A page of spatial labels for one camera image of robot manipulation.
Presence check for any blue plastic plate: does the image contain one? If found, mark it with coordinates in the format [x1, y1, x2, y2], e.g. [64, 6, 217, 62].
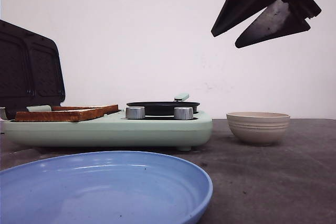
[1, 151, 213, 223]

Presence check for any grey felt table mat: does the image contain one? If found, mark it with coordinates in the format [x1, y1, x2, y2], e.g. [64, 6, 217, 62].
[0, 118, 336, 224]

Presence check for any mint green breakfast maker base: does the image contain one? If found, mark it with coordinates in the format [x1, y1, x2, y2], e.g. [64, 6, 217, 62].
[2, 110, 213, 151]

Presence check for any right silver control knob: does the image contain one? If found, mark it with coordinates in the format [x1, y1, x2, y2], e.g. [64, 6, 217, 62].
[174, 107, 194, 120]

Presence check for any left silver control knob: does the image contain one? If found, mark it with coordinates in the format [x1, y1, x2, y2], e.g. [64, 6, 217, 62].
[125, 106, 145, 120]

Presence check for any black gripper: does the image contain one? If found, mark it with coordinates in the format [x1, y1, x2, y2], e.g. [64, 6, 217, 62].
[211, 0, 321, 48]

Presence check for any silver control knob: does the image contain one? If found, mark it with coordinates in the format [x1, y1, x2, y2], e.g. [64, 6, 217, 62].
[174, 107, 194, 120]
[125, 106, 145, 120]

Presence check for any toast bread slice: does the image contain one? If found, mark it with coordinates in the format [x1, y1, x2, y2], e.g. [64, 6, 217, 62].
[15, 108, 104, 122]
[51, 104, 119, 114]

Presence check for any black round frying pan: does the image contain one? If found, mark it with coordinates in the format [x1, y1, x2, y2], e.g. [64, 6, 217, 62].
[127, 93, 200, 116]

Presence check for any mint green hinged lid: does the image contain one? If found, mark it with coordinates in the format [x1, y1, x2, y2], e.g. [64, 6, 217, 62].
[1, 20, 66, 120]

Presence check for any beige ceramic bowl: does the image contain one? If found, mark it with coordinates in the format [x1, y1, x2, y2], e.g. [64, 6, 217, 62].
[226, 112, 290, 146]

